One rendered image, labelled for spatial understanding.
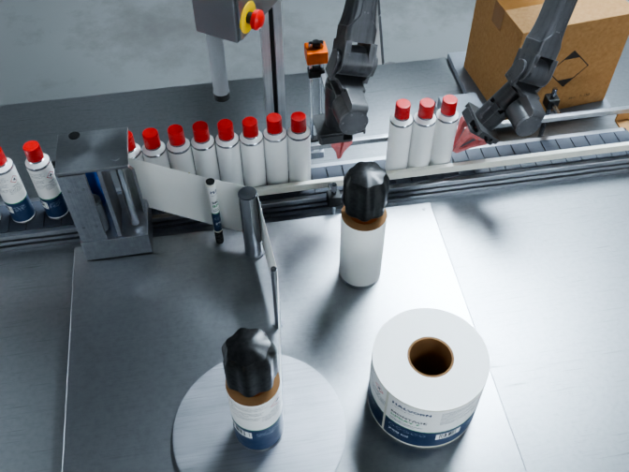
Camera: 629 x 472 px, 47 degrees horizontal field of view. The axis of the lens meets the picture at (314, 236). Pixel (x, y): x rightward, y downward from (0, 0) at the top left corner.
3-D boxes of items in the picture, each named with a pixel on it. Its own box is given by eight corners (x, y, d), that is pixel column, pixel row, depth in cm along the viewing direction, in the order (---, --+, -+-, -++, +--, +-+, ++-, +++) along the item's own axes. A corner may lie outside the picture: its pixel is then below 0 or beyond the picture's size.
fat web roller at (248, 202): (244, 261, 155) (237, 202, 141) (241, 245, 158) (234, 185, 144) (265, 258, 156) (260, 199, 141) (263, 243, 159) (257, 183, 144)
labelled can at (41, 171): (45, 221, 163) (16, 155, 147) (47, 204, 166) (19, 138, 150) (69, 218, 163) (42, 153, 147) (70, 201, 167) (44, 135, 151)
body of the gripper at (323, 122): (366, 136, 150) (368, 108, 144) (317, 142, 149) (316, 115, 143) (359, 115, 154) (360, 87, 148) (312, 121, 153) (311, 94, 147)
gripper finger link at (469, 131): (446, 153, 166) (475, 125, 161) (438, 132, 171) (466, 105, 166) (466, 163, 170) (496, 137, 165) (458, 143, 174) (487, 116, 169)
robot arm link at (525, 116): (548, 64, 157) (520, 54, 153) (572, 99, 151) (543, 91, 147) (515, 104, 165) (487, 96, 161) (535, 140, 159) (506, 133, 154)
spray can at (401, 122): (387, 179, 171) (394, 111, 155) (382, 163, 174) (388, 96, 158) (408, 176, 171) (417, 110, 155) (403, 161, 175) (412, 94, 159)
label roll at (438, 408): (353, 426, 132) (357, 388, 120) (385, 336, 143) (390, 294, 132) (461, 463, 127) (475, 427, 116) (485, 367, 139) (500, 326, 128)
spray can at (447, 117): (431, 175, 172) (443, 108, 156) (424, 160, 175) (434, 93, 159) (452, 171, 172) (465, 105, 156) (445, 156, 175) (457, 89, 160)
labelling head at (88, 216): (87, 260, 155) (52, 177, 135) (89, 215, 163) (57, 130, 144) (153, 252, 157) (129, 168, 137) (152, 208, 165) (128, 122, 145)
